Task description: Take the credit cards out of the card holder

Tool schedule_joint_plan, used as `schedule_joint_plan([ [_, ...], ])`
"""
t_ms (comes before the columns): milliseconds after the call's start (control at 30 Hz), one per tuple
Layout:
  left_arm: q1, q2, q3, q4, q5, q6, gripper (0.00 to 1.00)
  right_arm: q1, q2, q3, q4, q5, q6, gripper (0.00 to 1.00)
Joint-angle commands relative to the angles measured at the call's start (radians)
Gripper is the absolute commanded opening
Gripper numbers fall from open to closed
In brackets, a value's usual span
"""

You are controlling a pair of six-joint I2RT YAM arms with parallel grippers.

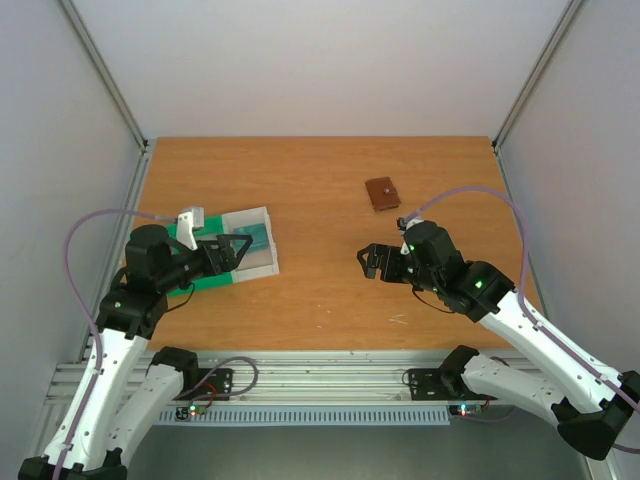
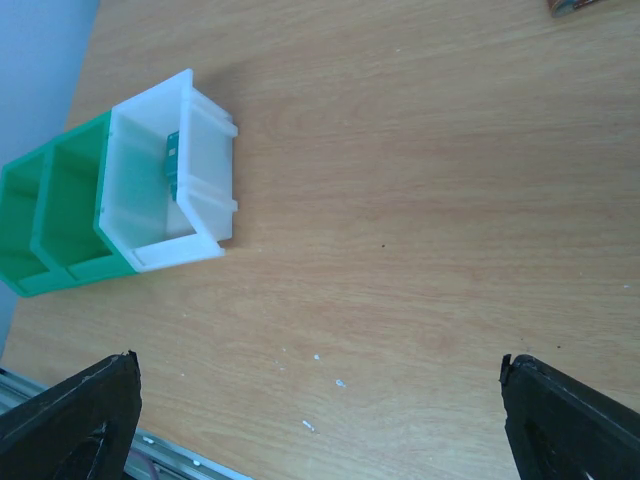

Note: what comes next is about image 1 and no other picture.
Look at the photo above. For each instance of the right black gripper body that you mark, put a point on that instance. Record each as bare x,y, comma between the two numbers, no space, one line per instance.
386,263

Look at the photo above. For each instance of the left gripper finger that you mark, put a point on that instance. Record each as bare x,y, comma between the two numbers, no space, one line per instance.
235,241
235,258

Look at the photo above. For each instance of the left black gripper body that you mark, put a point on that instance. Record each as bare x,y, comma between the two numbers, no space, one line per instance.
210,267

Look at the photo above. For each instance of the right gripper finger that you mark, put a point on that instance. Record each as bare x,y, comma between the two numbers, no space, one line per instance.
378,254
375,268

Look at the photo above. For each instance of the brown leather card holder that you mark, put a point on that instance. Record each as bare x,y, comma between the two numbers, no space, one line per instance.
382,193

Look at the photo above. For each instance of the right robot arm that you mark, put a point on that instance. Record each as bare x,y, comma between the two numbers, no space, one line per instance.
588,402

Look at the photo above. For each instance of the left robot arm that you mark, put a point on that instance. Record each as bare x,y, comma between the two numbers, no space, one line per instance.
102,428

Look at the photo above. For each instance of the teal card stack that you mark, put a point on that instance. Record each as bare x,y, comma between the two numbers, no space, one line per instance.
259,234

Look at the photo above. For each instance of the green two-compartment bin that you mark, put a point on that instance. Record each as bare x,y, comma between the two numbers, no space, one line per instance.
213,227

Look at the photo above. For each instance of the white plastic bin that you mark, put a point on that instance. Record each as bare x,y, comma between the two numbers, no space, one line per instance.
261,258

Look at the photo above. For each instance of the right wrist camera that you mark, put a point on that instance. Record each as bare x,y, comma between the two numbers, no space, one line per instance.
402,224

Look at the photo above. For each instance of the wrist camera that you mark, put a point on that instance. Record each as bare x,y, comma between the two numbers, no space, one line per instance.
188,221
402,224

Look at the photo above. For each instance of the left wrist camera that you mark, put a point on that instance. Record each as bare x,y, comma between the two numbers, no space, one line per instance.
188,221

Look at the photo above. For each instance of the aluminium front rail frame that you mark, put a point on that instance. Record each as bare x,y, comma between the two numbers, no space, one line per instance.
329,377

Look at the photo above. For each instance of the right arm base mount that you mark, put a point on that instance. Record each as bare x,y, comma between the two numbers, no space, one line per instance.
425,384

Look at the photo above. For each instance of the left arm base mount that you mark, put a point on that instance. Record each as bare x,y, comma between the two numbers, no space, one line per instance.
218,386

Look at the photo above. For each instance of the grey slotted cable duct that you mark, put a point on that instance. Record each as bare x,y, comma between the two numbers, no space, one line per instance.
294,416

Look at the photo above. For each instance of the left aluminium frame post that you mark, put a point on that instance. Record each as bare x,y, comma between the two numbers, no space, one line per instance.
89,46

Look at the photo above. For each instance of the aluminium frame post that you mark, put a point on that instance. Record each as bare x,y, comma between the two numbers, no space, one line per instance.
89,46
558,34

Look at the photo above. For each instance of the right aluminium frame post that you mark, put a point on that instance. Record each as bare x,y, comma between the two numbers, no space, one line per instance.
558,34

